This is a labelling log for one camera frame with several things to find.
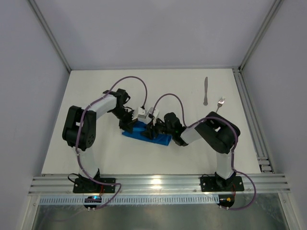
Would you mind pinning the right aluminium frame post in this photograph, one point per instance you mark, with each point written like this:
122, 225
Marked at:
268, 19

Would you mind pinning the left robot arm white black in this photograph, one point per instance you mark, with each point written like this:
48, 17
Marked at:
80, 132

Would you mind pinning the slotted grey cable duct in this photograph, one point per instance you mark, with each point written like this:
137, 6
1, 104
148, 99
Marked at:
133, 199

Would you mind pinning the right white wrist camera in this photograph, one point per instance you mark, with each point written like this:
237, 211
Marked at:
153, 114

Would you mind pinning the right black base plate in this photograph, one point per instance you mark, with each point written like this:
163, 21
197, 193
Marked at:
218, 184

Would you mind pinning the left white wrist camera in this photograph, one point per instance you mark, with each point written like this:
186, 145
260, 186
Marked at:
139, 113

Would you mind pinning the right aluminium side rail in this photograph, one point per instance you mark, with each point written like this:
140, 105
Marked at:
260, 146

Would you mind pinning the aluminium front rail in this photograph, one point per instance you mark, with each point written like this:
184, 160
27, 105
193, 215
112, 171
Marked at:
58, 184

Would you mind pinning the left aluminium frame post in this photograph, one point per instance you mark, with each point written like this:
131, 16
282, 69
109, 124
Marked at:
44, 24

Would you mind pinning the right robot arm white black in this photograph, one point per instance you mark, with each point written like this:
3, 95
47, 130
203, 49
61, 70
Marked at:
219, 133

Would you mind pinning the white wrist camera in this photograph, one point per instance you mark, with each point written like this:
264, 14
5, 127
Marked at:
139, 113
153, 114

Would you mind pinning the right black connector box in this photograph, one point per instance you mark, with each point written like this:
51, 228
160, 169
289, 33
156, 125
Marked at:
226, 202

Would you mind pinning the silver fork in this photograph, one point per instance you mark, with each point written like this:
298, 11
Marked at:
220, 103

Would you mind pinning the silver table knife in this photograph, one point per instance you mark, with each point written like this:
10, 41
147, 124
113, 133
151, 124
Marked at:
205, 101

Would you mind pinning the black connector box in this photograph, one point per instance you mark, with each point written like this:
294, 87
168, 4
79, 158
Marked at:
226, 202
92, 202

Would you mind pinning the aluminium frame post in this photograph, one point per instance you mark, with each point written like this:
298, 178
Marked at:
268, 19
44, 24

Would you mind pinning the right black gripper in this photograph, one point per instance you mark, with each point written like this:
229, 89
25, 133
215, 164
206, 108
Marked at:
151, 129

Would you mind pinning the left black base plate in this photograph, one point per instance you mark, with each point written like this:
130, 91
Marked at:
84, 185

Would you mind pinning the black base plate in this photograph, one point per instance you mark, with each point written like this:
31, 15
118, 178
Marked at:
218, 184
84, 185

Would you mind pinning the left black connector box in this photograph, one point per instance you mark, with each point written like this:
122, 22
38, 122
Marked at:
92, 202

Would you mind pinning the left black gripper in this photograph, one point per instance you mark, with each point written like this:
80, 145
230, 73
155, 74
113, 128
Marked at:
128, 124

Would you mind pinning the blue cloth napkin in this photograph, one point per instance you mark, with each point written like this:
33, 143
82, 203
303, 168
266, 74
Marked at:
140, 132

